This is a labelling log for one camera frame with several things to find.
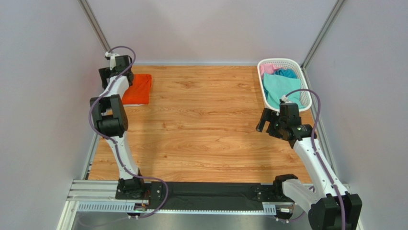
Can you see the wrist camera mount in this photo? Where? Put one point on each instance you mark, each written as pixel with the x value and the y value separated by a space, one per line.
pixel 112 58
pixel 284 100

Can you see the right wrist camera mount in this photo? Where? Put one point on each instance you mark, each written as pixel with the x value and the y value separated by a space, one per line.
pixel 284 100

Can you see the aluminium frame rail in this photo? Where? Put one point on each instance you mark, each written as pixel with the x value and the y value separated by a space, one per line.
pixel 99 196

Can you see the teal t-shirt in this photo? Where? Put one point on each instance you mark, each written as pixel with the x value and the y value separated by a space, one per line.
pixel 276 86

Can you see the orange t-shirt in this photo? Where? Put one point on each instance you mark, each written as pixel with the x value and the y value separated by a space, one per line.
pixel 139 91

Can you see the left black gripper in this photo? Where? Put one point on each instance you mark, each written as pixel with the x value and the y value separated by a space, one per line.
pixel 105 74

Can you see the white plastic laundry basket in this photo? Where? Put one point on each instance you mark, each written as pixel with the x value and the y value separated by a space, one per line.
pixel 301 97

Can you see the right aluminium corner post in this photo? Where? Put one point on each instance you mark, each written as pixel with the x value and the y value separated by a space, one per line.
pixel 323 32

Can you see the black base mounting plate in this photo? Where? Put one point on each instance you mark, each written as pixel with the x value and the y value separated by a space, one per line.
pixel 204 196

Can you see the aluminium corner post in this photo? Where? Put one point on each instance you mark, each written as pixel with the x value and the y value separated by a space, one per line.
pixel 87 9
pixel 323 32

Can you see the blue t-shirt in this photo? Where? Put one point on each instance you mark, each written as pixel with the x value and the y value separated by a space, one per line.
pixel 289 73

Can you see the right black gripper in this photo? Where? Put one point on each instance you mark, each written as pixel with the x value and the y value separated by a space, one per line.
pixel 272 121

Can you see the pink t-shirt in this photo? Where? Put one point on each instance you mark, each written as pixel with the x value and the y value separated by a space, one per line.
pixel 268 68

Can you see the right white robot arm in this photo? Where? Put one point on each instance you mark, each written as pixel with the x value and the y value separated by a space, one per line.
pixel 318 178

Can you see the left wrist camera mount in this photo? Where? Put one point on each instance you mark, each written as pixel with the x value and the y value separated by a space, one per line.
pixel 112 58

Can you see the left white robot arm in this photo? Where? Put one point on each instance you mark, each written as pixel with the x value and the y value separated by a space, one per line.
pixel 109 120

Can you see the white t-shirt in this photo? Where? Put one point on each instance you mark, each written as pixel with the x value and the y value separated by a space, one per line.
pixel 134 105

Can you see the left aluminium corner post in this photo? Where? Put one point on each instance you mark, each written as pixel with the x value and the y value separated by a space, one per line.
pixel 87 9

